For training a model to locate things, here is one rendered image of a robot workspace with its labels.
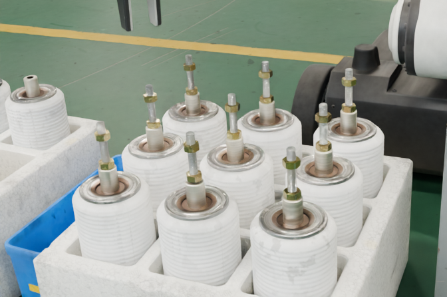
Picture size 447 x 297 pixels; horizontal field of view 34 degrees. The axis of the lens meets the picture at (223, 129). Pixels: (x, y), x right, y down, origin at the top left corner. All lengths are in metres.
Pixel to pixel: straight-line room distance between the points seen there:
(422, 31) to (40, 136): 0.62
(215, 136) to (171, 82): 0.84
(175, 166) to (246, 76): 0.95
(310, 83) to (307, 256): 0.60
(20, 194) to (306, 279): 0.50
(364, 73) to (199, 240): 0.59
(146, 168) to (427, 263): 0.48
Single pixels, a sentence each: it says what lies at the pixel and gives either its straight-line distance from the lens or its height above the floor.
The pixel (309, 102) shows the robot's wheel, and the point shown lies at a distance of 1.31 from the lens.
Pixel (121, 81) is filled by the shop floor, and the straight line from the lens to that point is 1.93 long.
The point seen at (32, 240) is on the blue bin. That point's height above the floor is 0.09.
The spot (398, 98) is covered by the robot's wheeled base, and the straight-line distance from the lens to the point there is 1.28.
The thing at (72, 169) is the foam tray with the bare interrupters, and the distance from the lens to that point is 1.21.
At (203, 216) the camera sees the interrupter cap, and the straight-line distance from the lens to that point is 0.81.
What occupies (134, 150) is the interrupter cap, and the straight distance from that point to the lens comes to 0.98.
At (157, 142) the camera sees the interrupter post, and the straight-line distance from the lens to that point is 0.97.
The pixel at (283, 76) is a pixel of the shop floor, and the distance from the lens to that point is 1.88.
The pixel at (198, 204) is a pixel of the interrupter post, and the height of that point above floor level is 0.26.
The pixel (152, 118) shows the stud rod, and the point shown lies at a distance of 0.97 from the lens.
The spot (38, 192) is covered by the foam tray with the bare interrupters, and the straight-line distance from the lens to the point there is 1.15.
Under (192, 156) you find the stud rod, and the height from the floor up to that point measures 0.31.
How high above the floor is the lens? 0.69
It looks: 25 degrees down
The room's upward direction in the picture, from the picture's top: 4 degrees counter-clockwise
